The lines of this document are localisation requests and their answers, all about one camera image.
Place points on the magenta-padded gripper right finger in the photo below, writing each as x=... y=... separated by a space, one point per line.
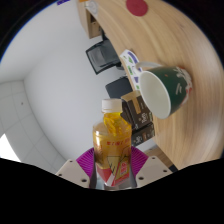
x=152 y=170

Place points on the yellow-labelled drink bottle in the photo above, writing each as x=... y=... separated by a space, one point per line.
x=111 y=146

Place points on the wooden side desk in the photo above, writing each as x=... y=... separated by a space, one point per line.
x=87 y=23

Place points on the flat round red coaster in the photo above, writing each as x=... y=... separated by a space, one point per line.
x=136 y=7

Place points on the small dark brown box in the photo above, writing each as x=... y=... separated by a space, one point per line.
x=144 y=134

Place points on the white printed sticker sheet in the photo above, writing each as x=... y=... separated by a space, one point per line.
x=130 y=63

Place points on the green and white mug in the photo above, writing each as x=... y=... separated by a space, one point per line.
x=176 y=86

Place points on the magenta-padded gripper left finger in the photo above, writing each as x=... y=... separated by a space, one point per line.
x=71 y=171

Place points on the black padded office chair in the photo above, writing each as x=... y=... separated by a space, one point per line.
x=118 y=87

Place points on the black printed box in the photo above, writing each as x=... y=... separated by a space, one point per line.
x=126 y=111

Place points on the black mesh office chair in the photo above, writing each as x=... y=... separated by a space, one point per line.
x=100 y=56

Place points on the grey round disc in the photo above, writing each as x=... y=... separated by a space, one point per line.
x=91 y=6

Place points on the brown and tan box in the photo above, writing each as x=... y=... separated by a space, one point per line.
x=143 y=115

